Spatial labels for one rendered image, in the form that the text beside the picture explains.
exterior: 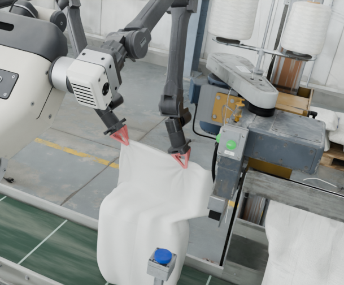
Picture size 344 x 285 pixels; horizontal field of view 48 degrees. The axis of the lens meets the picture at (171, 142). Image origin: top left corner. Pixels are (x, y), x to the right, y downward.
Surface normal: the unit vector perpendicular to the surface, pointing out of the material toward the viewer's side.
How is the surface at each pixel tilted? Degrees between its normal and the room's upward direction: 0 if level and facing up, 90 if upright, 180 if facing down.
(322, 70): 90
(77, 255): 0
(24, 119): 115
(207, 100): 90
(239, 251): 90
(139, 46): 77
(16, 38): 50
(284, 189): 90
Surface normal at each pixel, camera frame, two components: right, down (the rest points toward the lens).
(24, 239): 0.14, -0.89
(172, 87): -0.47, 0.00
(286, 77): -0.36, 0.36
